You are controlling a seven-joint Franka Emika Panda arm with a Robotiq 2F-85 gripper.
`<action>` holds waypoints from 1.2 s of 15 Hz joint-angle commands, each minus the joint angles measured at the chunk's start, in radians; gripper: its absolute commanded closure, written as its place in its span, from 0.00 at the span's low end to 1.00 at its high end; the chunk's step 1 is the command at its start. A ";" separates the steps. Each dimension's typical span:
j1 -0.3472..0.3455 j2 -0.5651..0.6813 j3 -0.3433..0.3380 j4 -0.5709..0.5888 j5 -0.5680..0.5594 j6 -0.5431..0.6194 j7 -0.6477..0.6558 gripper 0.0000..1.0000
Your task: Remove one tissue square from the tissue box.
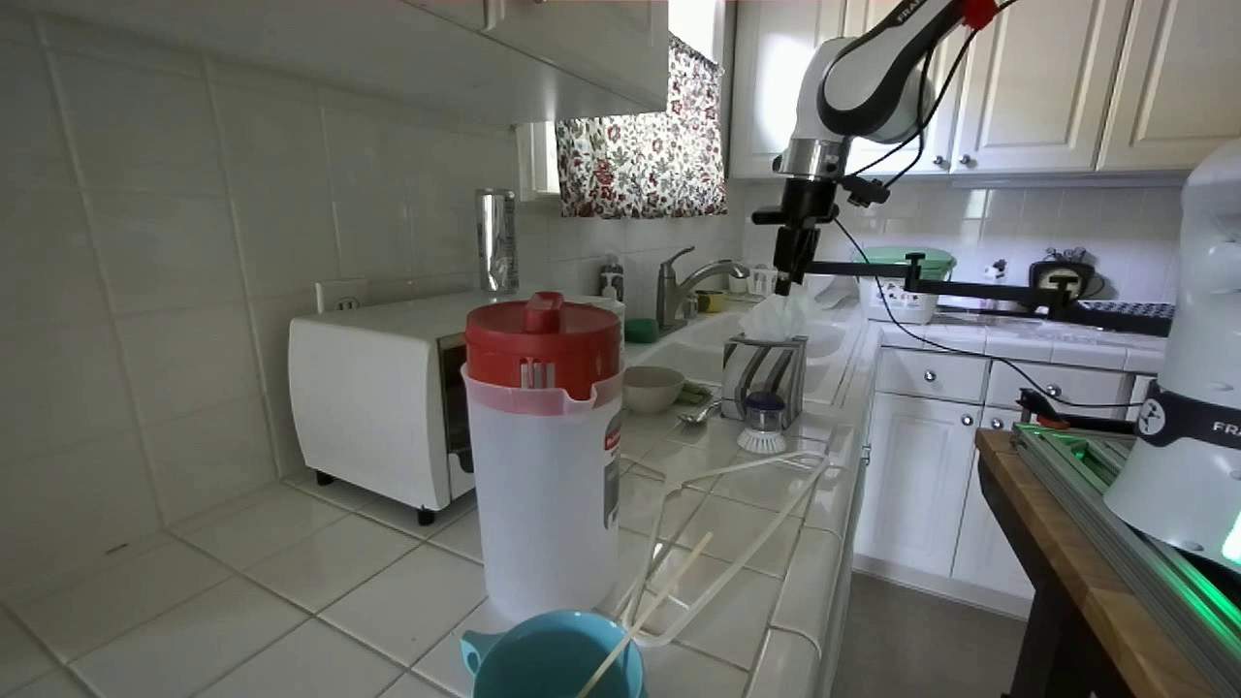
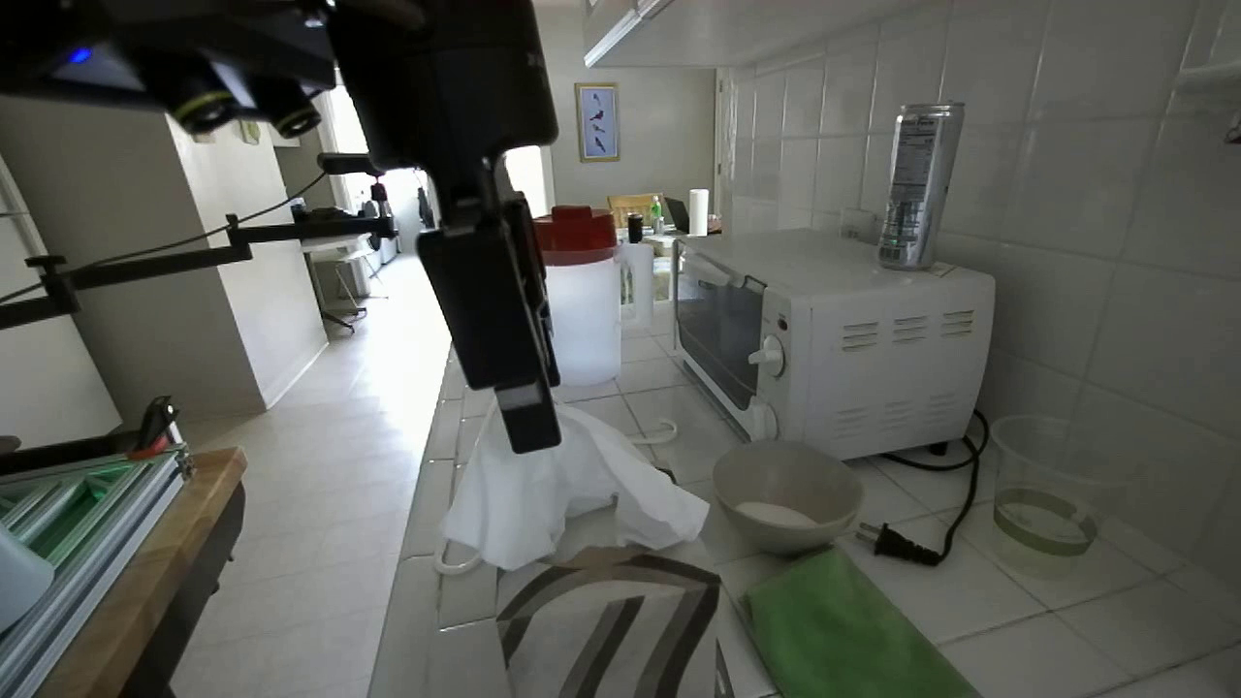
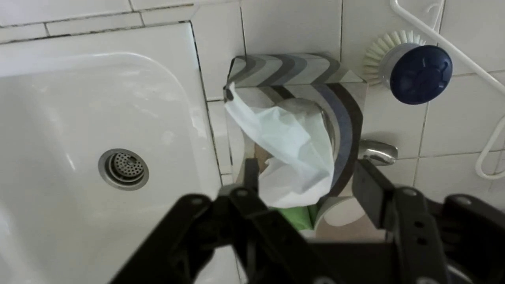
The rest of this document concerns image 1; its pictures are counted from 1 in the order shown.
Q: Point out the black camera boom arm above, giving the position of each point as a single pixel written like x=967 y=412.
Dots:
x=970 y=275

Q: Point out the clear pitcher with red lid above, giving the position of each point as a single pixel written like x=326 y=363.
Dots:
x=543 y=491

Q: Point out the floral curtain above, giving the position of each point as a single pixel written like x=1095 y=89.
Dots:
x=647 y=142

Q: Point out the grey bowl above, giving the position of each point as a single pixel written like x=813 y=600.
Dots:
x=653 y=389

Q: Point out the wooden table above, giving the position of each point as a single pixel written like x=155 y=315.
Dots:
x=1033 y=517

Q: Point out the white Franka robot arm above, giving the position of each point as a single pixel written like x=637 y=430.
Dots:
x=1195 y=389

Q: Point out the green-edged metal frame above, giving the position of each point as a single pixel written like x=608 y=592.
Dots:
x=1073 y=460

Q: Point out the shiny metal canister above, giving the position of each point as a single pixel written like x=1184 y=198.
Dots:
x=498 y=244

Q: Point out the chrome sink faucet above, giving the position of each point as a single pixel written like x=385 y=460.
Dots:
x=667 y=293

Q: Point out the white overhead cabinet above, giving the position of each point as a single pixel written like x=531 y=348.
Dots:
x=389 y=52

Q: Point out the white toaster oven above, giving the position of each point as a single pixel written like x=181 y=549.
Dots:
x=374 y=401

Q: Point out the white cabinets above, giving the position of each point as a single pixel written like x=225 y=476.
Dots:
x=918 y=478
x=1100 y=89

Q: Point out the soap dispenser bottle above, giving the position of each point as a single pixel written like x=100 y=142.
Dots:
x=610 y=282

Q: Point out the white upper cabinets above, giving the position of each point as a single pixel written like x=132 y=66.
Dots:
x=1100 y=89

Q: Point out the black stove top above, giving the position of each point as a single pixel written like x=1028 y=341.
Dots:
x=1125 y=319

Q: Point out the green-lidded container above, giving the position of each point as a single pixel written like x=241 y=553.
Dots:
x=914 y=301

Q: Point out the teal cup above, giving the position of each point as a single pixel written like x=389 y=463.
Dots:
x=548 y=662

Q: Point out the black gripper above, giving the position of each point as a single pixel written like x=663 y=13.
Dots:
x=807 y=207

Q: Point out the white lower cabinets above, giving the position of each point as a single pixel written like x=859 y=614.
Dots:
x=918 y=478

